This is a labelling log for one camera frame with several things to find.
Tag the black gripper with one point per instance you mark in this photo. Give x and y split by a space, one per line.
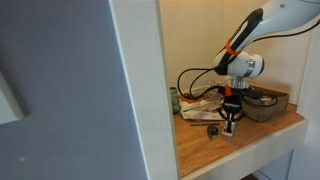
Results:
231 105

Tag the white remote controller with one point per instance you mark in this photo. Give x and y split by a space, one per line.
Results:
228 134

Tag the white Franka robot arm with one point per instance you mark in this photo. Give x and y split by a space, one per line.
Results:
283 13

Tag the small black plastic object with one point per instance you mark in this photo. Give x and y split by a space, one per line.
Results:
212 131

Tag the thin black stick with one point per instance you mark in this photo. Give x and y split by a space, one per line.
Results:
205 124

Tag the white paper pile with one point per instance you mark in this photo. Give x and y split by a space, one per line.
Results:
200 111

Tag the brown cardboard box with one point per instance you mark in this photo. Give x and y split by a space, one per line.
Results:
266 113

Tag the orange booklet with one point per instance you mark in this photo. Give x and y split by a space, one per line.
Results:
185 99

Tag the green glass jar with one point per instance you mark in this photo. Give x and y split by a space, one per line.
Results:
174 100

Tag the grey door panel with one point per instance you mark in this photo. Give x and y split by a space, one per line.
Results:
66 100

